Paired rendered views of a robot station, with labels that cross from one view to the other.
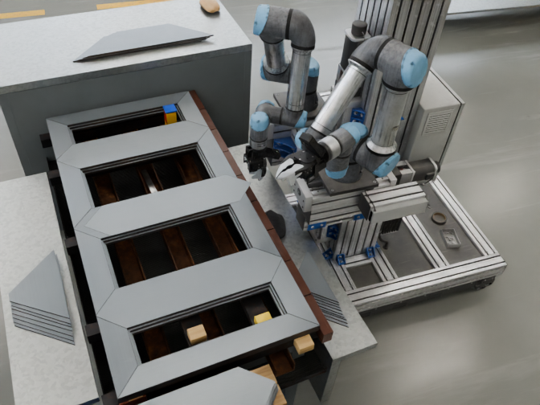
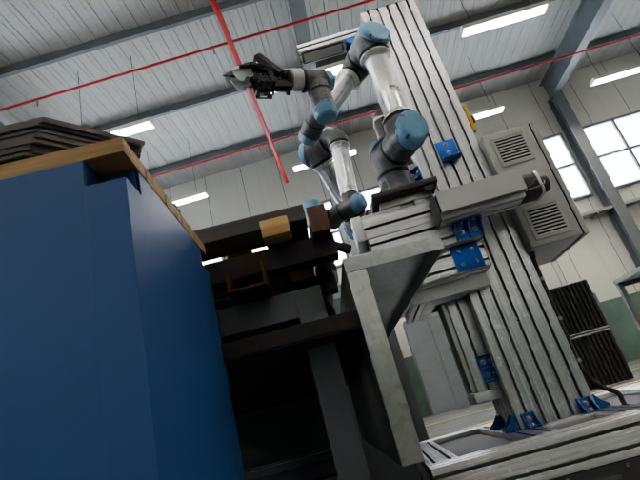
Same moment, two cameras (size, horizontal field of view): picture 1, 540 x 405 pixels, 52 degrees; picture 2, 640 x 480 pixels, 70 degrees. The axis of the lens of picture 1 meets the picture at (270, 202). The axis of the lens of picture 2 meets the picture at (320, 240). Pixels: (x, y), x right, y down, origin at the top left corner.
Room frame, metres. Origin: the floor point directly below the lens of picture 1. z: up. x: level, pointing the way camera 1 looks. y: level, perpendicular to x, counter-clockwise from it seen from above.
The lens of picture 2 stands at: (0.24, -0.61, 0.40)
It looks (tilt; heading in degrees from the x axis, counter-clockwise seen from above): 21 degrees up; 24
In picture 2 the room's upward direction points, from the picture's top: 15 degrees counter-clockwise
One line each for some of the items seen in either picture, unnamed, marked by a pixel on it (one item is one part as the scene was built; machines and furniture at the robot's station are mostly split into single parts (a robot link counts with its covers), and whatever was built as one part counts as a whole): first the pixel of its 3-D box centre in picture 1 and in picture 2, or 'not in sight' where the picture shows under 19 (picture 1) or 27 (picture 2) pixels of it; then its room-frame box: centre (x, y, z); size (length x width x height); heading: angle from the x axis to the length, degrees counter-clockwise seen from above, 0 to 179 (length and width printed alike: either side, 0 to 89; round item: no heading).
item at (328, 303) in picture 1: (314, 291); not in sight; (1.34, -0.22, 0.70); 0.39 x 0.12 x 0.04; 27
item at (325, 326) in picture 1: (246, 192); (326, 305); (1.79, 0.11, 0.80); 1.62 x 0.04 x 0.06; 27
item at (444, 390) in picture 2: not in sight; (440, 361); (10.35, 1.88, 0.97); 1.00 x 0.48 x 1.95; 112
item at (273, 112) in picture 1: (267, 113); (330, 217); (1.91, 0.04, 1.17); 0.11 x 0.11 x 0.08; 82
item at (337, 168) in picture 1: (333, 159); (321, 109); (1.46, -0.21, 1.33); 0.11 x 0.08 x 0.11; 48
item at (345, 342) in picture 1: (285, 235); (370, 320); (1.67, -0.08, 0.66); 1.30 x 0.20 x 0.03; 27
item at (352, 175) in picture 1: (345, 161); (397, 187); (1.73, -0.30, 1.09); 0.15 x 0.15 x 0.10
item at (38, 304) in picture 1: (38, 301); not in sight; (1.13, 0.85, 0.77); 0.45 x 0.20 x 0.04; 27
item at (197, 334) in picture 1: (197, 334); not in sight; (1.04, 0.22, 0.79); 0.06 x 0.05 x 0.04; 117
